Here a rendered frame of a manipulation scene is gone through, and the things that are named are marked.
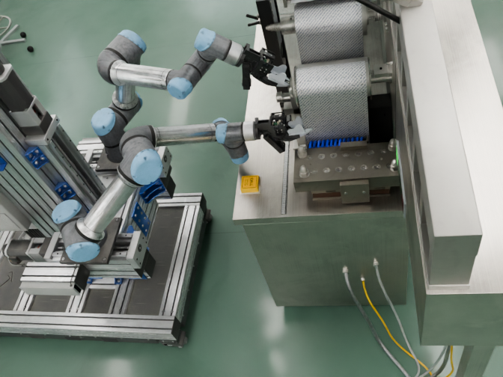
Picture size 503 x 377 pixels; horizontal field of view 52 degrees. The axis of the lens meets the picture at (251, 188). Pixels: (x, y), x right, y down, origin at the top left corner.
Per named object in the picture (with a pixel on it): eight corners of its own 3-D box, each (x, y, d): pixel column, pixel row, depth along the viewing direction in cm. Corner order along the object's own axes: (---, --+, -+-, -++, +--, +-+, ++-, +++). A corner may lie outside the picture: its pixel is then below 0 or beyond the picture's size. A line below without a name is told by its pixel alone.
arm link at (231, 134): (221, 134, 203) (215, 119, 196) (248, 132, 201) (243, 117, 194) (219, 149, 198) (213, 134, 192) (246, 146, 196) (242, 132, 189)
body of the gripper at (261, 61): (275, 67, 174) (244, 52, 170) (263, 84, 181) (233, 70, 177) (277, 53, 179) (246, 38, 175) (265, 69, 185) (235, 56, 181)
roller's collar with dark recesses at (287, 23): (283, 28, 197) (280, 13, 192) (299, 25, 195) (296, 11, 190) (282, 38, 193) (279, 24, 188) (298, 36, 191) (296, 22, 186)
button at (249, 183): (242, 179, 208) (242, 176, 206) (260, 178, 207) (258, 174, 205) (241, 193, 204) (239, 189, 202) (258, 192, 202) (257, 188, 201)
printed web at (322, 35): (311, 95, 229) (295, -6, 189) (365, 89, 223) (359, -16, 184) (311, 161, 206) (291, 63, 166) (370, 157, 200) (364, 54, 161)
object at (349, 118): (306, 139, 196) (299, 104, 181) (369, 134, 191) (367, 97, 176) (306, 140, 195) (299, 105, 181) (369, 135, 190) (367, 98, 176)
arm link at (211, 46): (196, 34, 177) (204, 21, 169) (224, 48, 180) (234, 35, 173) (190, 53, 174) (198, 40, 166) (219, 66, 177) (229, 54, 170)
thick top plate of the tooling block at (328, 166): (296, 159, 199) (294, 149, 195) (403, 151, 190) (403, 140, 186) (296, 192, 190) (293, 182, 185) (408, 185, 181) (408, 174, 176)
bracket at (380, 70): (373, 68, 176) (373, 63, 175) (391, 66, 175) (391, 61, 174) (374, 78, 173) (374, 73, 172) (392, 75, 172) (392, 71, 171)
